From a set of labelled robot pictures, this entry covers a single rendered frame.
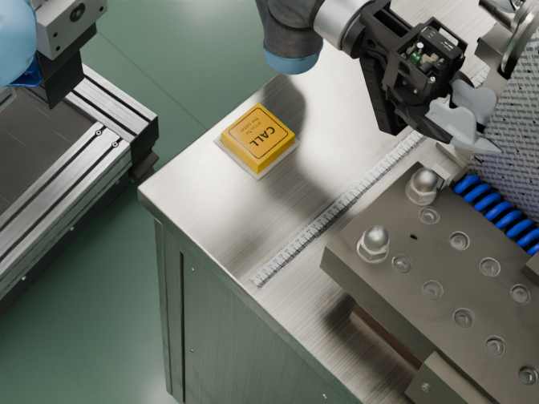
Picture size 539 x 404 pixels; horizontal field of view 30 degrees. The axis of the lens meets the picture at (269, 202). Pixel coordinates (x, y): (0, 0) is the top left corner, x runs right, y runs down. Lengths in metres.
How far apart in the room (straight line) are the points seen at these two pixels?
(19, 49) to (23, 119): 1.08
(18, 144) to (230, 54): 0.63
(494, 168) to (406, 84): 0.14
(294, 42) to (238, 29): 1.32
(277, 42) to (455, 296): 0.39
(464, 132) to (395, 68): 0.10
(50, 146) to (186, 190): 0.89
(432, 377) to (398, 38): 0.37
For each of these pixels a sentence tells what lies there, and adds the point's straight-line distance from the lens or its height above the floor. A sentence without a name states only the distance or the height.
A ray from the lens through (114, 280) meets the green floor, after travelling 2.22.
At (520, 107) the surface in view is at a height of 1.18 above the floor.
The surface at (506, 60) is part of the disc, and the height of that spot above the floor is 1.24.
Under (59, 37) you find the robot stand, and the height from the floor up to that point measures 0.72.
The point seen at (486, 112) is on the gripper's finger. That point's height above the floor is 1.11.
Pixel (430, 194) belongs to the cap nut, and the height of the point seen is 1.05.
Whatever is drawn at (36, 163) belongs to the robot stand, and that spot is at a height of 0.21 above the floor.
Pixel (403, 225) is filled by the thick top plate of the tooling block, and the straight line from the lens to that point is 1.15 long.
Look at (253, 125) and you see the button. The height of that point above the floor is 0.92.
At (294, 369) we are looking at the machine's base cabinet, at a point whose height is 0.80.
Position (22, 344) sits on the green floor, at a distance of 2.19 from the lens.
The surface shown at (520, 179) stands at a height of 1.08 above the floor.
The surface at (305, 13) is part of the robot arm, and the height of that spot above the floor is 1.12.
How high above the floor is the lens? 2.03
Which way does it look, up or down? 62 degrees down
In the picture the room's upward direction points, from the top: 9 degrees clockwise
